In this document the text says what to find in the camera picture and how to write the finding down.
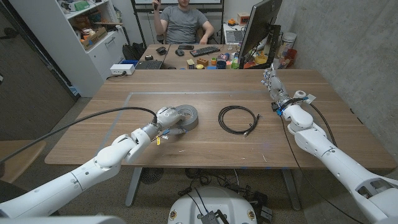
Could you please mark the white robot torso base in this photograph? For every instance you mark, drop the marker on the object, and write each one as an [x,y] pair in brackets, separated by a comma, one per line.
[214,202]

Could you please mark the round floor fan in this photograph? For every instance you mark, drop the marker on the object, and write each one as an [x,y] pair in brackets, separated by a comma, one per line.
[151,175]

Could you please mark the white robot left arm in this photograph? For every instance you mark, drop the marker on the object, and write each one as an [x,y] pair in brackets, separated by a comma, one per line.
[105,158]

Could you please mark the grey table leg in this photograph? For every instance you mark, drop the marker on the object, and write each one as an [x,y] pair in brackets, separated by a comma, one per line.
[133,186]
[291,189]

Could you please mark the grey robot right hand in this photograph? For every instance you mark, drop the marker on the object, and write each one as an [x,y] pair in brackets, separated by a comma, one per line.
[275,85]

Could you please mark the man in grey t-shirt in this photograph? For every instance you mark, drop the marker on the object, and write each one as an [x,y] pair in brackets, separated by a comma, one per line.
[183,25]

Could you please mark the brown brick block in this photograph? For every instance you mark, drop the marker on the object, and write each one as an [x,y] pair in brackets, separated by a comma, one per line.
[202,61]

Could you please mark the red cup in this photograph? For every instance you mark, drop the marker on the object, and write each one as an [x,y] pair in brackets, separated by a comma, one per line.
[291,56]

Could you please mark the black wallet case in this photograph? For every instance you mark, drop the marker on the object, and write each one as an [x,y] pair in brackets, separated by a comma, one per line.
[161,50]

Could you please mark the cardboard box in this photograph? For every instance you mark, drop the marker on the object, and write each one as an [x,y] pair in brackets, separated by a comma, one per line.
[93,38]

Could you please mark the white shelf cabinet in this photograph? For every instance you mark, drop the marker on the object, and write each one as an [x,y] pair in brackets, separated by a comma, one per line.
[93,68]

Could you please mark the orange cup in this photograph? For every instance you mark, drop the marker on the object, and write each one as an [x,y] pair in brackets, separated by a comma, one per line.
[213,61]

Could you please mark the grey duct tape roll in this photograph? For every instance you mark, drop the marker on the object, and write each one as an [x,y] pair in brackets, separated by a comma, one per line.
[191,116]

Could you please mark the blue cup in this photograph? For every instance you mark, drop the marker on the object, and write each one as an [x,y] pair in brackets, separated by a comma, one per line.
[221,64]

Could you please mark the black computer mouse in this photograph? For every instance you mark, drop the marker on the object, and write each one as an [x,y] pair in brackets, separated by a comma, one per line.
[179,52]

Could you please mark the black keyboard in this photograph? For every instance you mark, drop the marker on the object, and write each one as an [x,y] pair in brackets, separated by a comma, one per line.
[204,51]

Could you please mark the white power strip box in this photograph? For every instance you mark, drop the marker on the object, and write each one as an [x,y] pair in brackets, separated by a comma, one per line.
[122,69]

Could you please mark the small black desk gadget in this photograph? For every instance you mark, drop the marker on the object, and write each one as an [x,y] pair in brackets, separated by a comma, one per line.
[149,57]

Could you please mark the black bag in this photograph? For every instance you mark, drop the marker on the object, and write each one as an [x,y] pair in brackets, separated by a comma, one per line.
[133,51]

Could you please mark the silver laptop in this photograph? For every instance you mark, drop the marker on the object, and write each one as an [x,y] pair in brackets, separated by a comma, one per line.
[234,36]

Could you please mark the black laptop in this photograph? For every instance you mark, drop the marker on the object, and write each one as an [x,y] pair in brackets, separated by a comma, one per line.
[150,64]

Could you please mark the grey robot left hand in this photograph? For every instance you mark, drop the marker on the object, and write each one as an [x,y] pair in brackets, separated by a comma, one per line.
[168,116]

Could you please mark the yellow container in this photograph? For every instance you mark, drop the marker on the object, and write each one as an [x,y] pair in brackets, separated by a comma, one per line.
[261,59]

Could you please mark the white canister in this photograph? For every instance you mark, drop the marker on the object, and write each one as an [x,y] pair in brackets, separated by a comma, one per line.
[287,42]

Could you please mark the black smartphone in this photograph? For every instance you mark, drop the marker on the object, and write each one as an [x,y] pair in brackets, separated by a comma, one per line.
[186,47]

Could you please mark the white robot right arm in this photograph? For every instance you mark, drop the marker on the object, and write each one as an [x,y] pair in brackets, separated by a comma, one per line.
[311,137]

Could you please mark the black computer monitor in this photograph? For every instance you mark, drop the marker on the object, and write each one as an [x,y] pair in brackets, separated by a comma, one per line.
[258,25]

